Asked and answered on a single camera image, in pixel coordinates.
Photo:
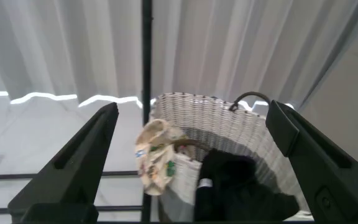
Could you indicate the cream printed garment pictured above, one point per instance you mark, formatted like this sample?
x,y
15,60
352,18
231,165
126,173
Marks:
x,y
155,158

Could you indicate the white laundry basket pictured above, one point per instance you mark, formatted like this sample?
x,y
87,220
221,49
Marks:
x,y
216,121

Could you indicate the black t-shirt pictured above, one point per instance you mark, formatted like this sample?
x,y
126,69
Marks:
x,y
238,189

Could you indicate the black clothes rack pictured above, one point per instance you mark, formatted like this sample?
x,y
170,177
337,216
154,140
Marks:
x,y
146,46

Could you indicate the white curtain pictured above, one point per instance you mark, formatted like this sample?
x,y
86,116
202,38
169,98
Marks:
x,y
216,46

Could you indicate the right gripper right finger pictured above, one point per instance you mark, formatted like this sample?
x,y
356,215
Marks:
x,y
322,161

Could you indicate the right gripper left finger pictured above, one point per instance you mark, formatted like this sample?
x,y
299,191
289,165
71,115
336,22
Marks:
x,y
70,174

